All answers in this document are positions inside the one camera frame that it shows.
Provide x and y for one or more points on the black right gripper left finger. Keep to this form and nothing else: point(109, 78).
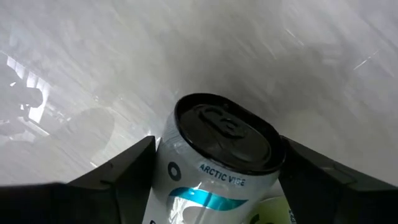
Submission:
point(77, 205)

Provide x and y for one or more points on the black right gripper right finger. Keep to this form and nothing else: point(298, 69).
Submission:
point(342, 202)

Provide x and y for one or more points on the white Celsius beverage can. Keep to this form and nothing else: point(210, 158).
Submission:
point(217, 161)

